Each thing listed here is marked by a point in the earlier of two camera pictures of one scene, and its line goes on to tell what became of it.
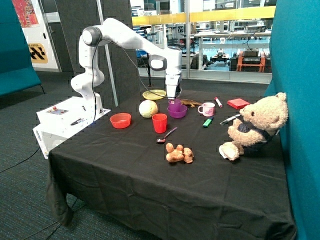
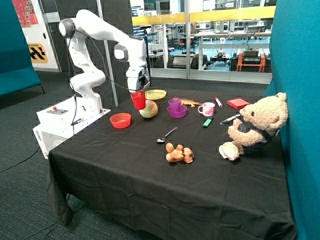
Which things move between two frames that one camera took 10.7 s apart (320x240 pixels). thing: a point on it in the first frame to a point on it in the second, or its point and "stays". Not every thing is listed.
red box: [237, 103] stays
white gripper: [171, 80] to [137, 77]
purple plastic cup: [174, 105] stays
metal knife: [225, 121] stays
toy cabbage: [147, 108] stays
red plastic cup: [159, 121] to [138, 99]
